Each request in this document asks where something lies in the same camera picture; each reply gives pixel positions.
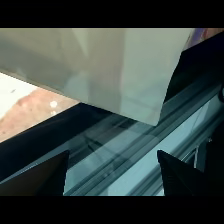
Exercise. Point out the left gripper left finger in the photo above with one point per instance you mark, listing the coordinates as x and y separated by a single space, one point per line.
36 181

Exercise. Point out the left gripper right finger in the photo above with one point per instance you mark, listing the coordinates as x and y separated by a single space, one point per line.
181 180

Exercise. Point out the cream garment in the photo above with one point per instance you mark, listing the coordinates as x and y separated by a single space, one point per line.
110 66

